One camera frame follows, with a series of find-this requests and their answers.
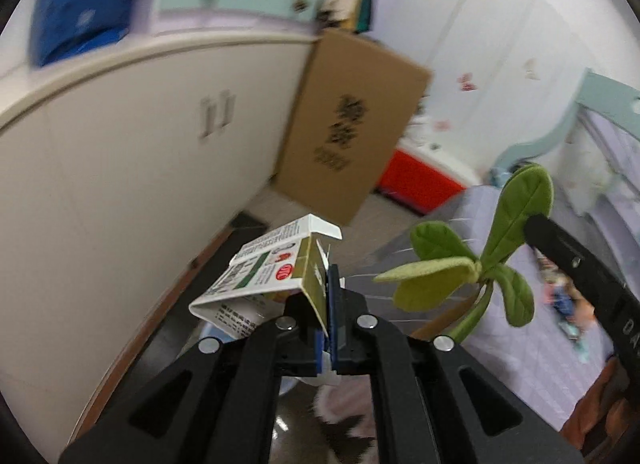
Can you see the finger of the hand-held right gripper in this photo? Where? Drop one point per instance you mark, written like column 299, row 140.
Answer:
column 565, row 259

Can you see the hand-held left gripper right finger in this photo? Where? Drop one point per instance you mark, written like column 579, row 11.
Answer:
column 336, row 324

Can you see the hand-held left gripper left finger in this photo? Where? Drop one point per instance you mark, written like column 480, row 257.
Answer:
column 319, row 354

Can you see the green plush plant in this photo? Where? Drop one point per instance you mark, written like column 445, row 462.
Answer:
column 525, row 199

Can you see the white green paper carton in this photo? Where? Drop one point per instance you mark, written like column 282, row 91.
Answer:
column 260, row 269

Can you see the white fluffy rug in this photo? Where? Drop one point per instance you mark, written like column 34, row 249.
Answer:
column 335, row 401

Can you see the orange brown cloth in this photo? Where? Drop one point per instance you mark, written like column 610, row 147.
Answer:
column 600, row 414

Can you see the grey checked bedspread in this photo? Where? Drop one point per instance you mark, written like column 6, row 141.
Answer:
column 500, row 359

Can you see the teal bed headboard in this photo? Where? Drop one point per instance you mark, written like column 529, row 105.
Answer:
column 575, row 119

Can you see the red cloth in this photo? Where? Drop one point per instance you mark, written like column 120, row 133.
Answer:
column 420, row 182

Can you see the brown cardboard box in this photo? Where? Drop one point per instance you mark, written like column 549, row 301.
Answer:
column 345, row 134

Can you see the white floor cabinet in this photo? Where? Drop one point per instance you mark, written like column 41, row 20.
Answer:
column 125, row 194

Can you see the white wardrobe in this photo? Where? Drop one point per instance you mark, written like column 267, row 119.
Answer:
column 500, row 19

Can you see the brown pine cone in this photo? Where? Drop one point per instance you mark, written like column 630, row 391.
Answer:
column 300, row 4

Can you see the blue patterned bag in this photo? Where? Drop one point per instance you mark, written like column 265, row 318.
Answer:
column 80, row 9

